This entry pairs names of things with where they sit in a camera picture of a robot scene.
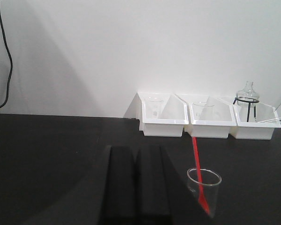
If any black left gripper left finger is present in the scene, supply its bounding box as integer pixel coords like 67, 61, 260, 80
104, 146, 137, 225

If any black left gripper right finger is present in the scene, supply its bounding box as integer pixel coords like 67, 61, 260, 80
136, 145, 173, 225

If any red plastic spoon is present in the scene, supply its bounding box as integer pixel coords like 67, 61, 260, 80
192, 137, 210, 214

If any clear glass beaker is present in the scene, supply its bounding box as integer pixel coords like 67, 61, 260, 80
187, 168, 222, 218

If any white left storage bin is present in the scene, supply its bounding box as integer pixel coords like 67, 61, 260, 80
136, 92, 189, 137

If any white storage bin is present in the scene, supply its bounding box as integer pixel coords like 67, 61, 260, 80
220, 97, 281, 140
176, 94, 237, 138
136, 92, 189, 137

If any glass beaker in left bin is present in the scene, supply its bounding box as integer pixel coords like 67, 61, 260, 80
148, 96, 163, 118

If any glass beaker in bin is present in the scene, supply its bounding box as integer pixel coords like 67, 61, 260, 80
148, 96, 163, 118
192, 101, 207, 120

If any white middle storage bin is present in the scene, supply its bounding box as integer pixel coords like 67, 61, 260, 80
176, 94, 237, 138

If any glass beaker in middle bin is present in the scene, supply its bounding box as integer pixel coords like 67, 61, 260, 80
192, 101, 207, 120

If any white right storage bin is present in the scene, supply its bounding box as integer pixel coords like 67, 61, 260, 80
220, 97, 281, 140

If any glass flask on black stand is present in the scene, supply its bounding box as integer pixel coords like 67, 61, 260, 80
233, 81, 260, 122

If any glass stirring rod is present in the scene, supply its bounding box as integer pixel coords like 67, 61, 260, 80
255, 94, 281, 123

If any black hanging cable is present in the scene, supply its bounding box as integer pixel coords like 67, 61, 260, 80
0, 0, 13, 112

